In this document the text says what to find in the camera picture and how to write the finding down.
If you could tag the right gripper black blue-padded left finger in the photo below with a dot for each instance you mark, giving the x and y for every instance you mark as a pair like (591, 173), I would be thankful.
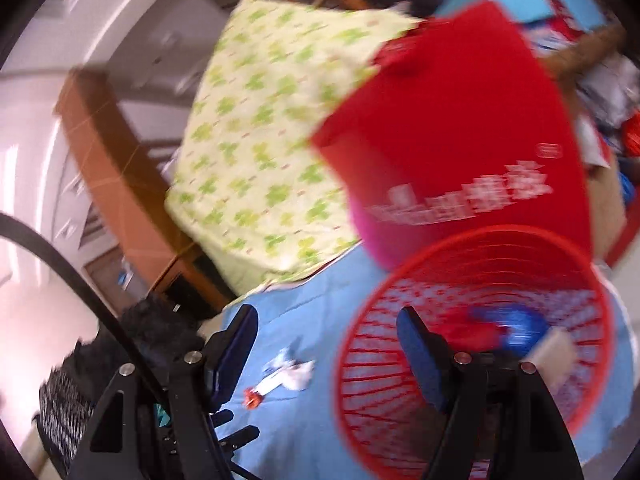
(143, 430)

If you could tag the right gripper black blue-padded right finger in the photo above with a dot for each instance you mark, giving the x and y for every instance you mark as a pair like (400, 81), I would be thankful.
(492, 405)

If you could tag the black jacket pile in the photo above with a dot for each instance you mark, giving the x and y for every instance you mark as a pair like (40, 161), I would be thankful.
(68, 397)

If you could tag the red paper shopping bag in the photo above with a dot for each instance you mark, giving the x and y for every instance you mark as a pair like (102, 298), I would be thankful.
(460, 127)

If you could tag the green clover pattern quilt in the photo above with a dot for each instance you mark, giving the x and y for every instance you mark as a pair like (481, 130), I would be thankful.
(248, 187)

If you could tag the pink pillow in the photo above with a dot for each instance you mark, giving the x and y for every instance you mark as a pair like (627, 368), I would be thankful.
(373, 235)

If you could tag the white wrapper trash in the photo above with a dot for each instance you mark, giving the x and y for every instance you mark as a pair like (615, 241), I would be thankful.
(283, 371)

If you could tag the brown wooden pillar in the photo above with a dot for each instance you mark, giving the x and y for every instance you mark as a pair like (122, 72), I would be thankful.
(130, 194)

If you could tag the red plastic mesh basket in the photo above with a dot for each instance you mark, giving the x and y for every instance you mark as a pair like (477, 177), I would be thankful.
(463, 288)

